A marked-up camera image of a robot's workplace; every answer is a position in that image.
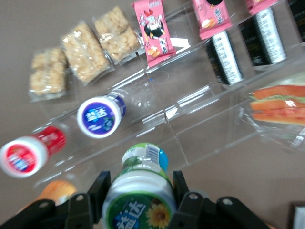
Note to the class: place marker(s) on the clear acrylic stepped shelf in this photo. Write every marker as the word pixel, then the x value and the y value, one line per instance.
pixel 190 114

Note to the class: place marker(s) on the red gum bottle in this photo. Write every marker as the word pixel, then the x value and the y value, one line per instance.
pixel 23 156

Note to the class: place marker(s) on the wrapped triangle sandwich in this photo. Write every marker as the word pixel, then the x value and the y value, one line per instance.
pixel 278 105

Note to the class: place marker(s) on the orange gum bottle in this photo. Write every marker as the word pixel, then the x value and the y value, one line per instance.
pixel 57 190

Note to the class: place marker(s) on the white rectangular bin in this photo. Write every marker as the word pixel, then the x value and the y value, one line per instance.
pixel 300 217

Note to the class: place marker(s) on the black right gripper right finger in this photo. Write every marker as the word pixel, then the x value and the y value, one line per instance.
pixel 184 206

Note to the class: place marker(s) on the blue gum bottle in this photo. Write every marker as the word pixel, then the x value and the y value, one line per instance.
pixel 98 117

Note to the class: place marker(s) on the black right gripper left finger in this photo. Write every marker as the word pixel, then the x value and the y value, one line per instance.
pixel 95 190

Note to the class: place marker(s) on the black white snack box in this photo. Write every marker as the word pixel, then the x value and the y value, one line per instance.
pixel 262 38
pixel 224 59

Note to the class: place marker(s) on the brown table cover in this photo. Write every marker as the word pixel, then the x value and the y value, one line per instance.
pixel 23 23

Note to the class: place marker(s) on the pink snack packet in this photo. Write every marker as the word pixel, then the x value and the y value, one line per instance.
pixel 259 4
pixel 155 35
pixel 212 19

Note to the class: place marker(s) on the green gum bottle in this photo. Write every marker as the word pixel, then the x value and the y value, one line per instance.
pixel 140 190

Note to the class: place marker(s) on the clear rice cracker packet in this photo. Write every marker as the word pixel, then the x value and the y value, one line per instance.
pixel 83 52
pixel 47 74
pixel 116 33

